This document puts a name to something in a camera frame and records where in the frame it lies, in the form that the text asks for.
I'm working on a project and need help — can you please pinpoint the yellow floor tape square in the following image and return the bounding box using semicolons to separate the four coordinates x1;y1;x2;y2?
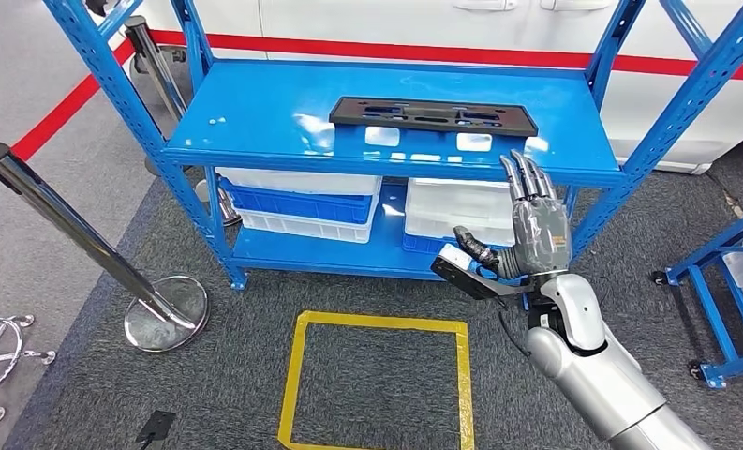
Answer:
276;310;477;450

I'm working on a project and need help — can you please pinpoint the white car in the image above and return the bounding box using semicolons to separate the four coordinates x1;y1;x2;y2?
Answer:
131;0;743;175

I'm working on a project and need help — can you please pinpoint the blue steel shelf rack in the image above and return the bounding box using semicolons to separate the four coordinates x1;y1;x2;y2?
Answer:
41;0;743;312

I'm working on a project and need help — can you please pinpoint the chrome stanchion post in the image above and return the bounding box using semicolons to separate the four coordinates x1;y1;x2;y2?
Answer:
124;15;243;229
0;142;211;354

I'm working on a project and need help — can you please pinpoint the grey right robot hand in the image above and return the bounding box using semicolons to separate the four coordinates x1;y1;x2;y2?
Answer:
453;148;573;280

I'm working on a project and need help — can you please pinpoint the red barrier belt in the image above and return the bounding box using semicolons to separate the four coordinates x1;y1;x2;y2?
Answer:
10;37;138;161
149;29;743;83

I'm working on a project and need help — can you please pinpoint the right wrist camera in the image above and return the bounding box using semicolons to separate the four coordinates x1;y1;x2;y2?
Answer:
429;243;534;303

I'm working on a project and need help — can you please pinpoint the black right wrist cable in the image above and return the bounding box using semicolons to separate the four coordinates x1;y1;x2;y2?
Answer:
497;308;532;360

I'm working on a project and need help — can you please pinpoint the black plastic frame part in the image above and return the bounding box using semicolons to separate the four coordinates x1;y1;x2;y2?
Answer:
328;96;540;138

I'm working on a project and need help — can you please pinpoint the blue wheeled shelf rack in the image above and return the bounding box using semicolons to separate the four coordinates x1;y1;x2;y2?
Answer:
650;198;743;389

